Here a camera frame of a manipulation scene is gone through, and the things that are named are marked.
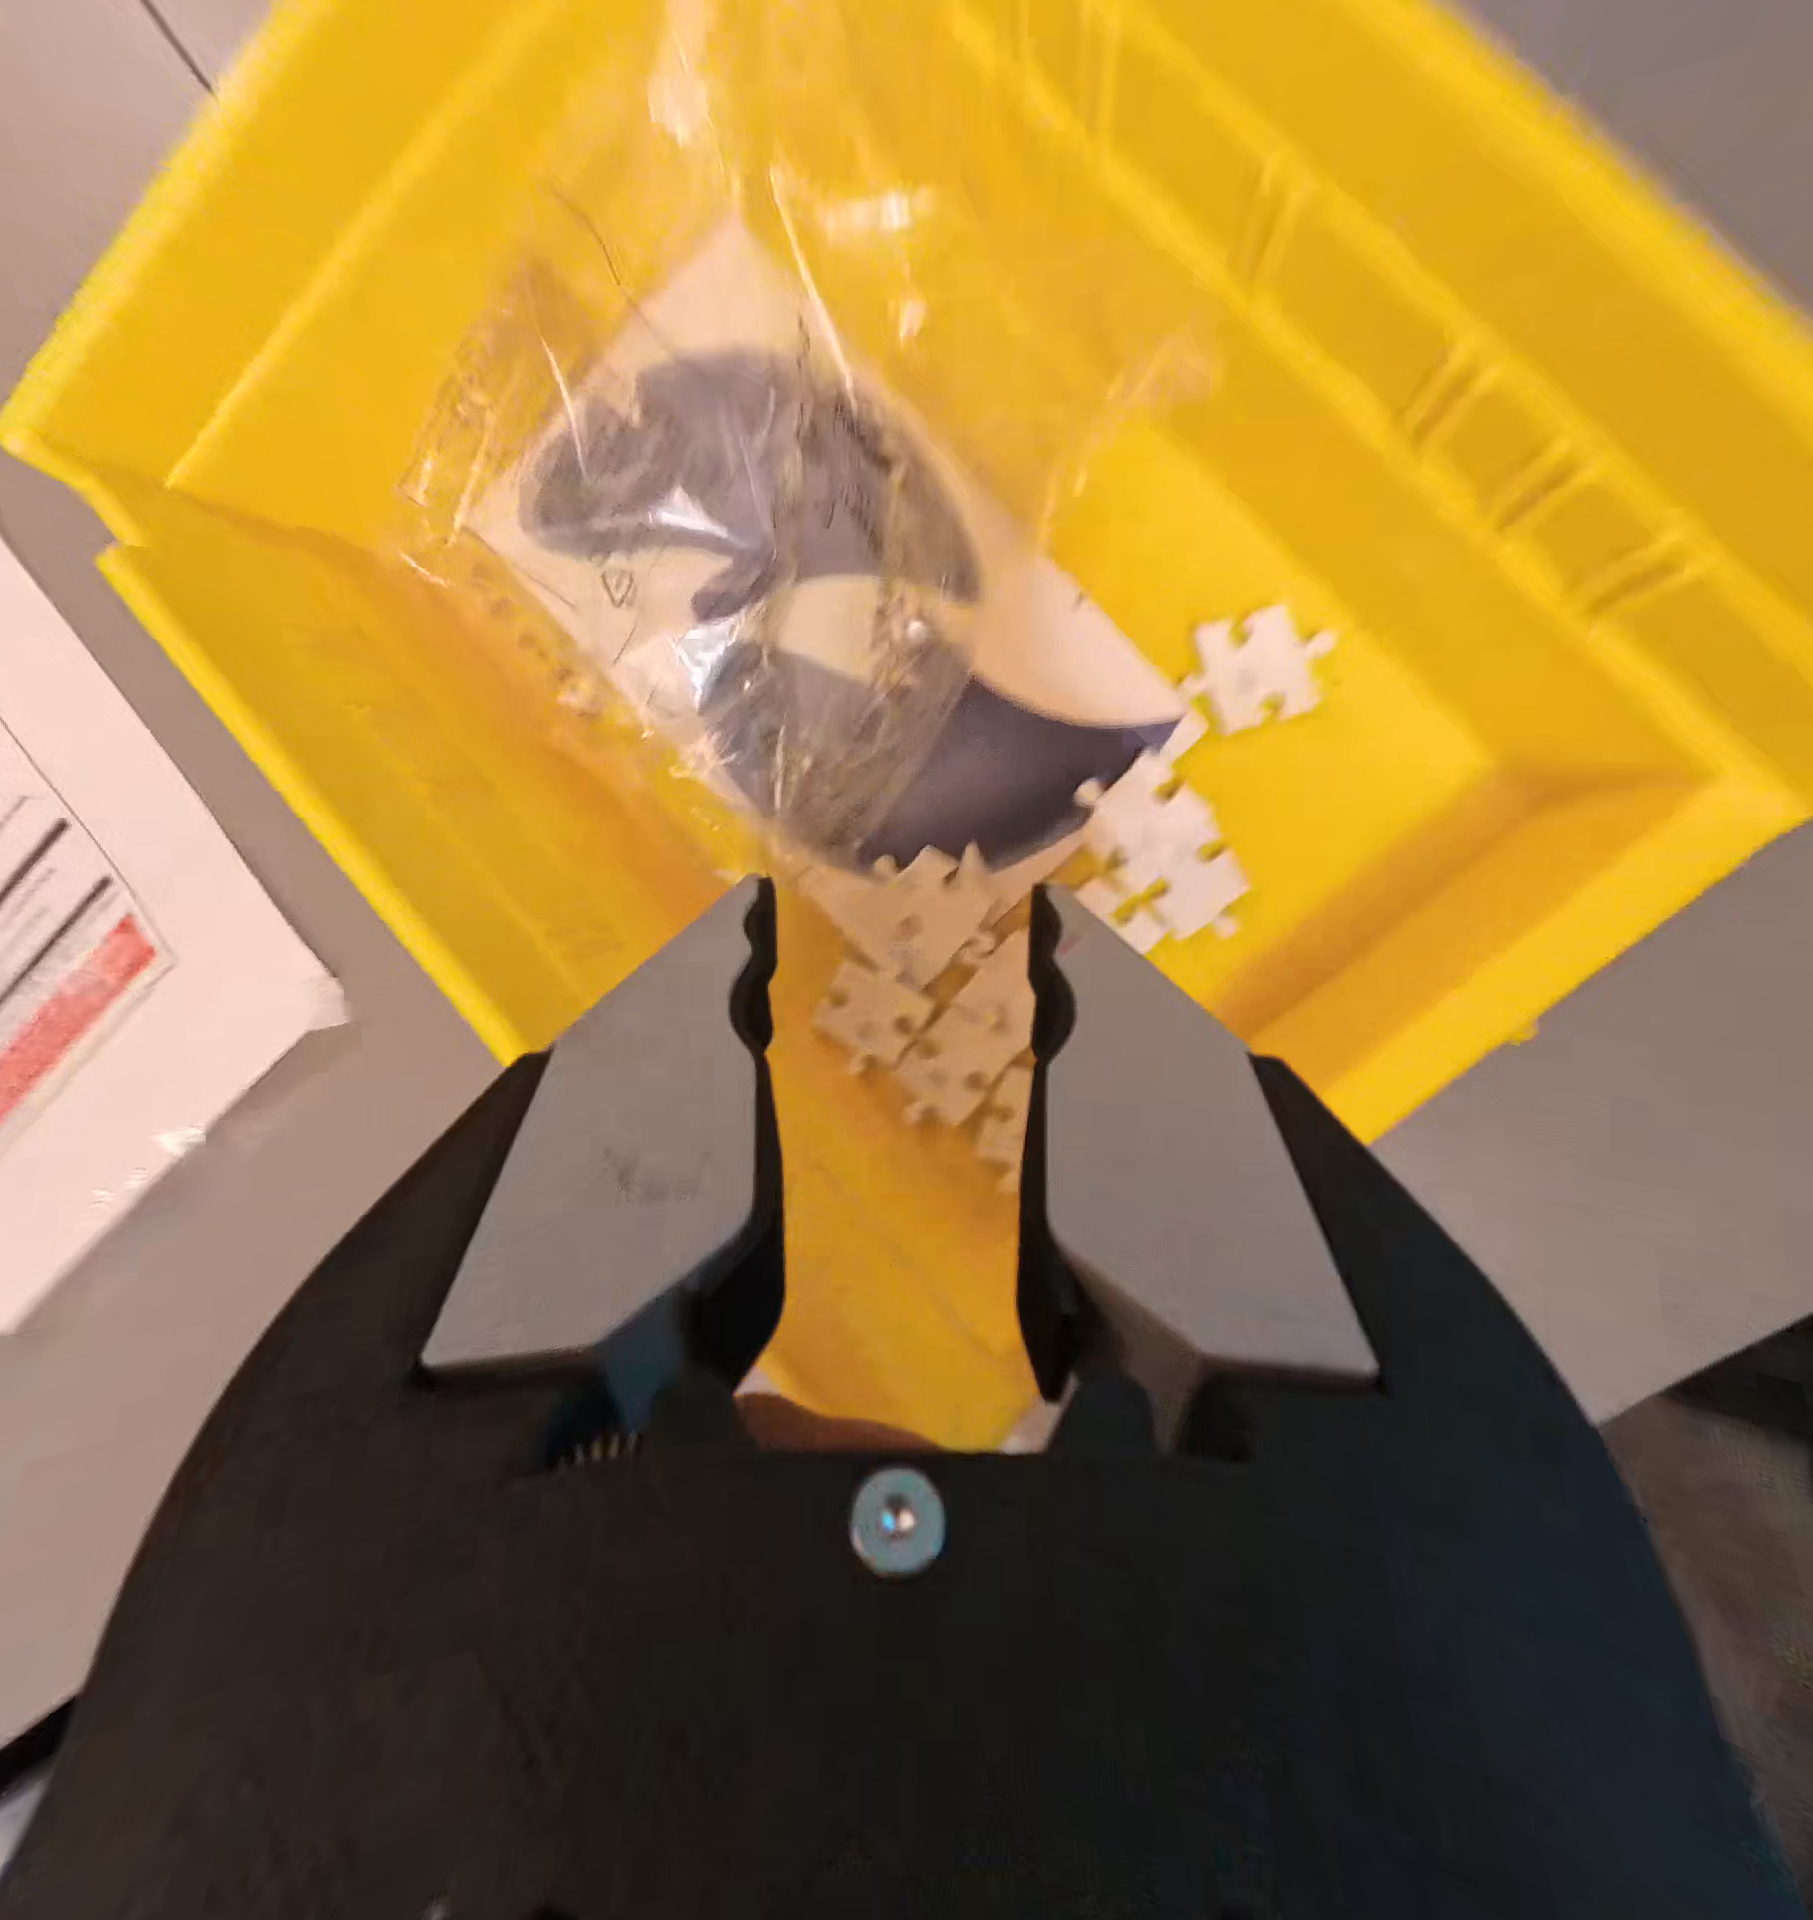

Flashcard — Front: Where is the yellow plastic bin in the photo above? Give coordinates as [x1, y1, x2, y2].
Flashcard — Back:
[0, 0, 1813, 1454]

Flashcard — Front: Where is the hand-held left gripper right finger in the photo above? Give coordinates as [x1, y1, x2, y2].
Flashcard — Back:
[1014, 883, 1382, 1413]

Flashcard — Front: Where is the pile of white puzzle pieces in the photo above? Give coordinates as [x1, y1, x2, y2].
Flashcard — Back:
[808, 609, 1339, 1196]

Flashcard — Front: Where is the person's left hand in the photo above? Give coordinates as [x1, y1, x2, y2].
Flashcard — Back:
[738, 1397, 943, 1454]

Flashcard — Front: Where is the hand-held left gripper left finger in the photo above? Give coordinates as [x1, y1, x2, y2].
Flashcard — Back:
[418, 877, 785, 1389]

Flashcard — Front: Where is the white paper sheet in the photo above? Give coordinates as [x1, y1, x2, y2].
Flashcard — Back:
[0, 466, 354, 1338]

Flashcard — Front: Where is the clear plastic bag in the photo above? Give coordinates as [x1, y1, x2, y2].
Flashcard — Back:
[398, 0, 1224, 888]

